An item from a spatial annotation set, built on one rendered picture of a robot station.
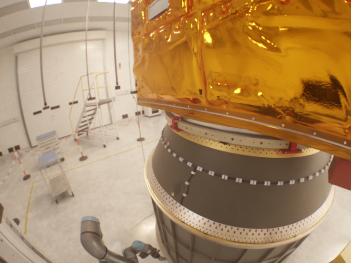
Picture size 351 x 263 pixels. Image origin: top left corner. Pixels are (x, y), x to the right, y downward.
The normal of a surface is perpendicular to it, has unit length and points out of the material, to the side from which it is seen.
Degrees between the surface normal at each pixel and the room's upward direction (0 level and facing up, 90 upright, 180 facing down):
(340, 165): 90
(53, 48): 90
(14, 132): 90
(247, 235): 43
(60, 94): 90
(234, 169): 62
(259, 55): 99
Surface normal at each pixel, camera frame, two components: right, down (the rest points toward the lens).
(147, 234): -0.06, -0.94
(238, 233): -0.33, -0.46
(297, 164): -0.12, -0.14
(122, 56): 0.64, 0.22
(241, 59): -0.83, 0.21
